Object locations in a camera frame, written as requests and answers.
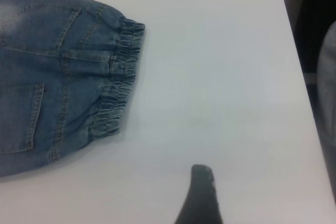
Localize grey blurred fabric object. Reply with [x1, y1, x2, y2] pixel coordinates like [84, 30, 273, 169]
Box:
[317, 21, 336, 158]

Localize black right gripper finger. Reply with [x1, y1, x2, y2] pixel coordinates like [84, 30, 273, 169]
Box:
[174, 164, 224, 224]

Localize blue denim printed shorts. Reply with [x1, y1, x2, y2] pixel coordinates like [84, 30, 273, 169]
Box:
[0, 0, 146, 178]

